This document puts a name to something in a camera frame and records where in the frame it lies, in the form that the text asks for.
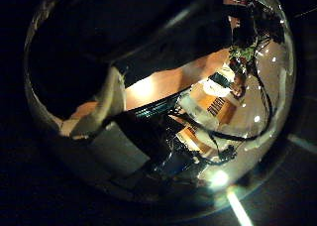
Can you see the dark piece of clothing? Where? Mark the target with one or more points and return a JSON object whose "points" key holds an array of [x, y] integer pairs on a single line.
{"points": [[99, 31]]}

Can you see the wooden panel with black stripes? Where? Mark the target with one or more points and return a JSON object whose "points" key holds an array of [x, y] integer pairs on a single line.
{"points": [[216, 107]]}

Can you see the black case with teal lights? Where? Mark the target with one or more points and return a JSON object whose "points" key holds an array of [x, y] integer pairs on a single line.
{"points": [[155, 109]]}

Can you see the blue container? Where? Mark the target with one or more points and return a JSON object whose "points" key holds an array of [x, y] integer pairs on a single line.
{"points": [[178, 163]]}

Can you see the bright lamp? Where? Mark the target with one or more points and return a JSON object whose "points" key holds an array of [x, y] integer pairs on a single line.
{"points": [[219, 179]]}

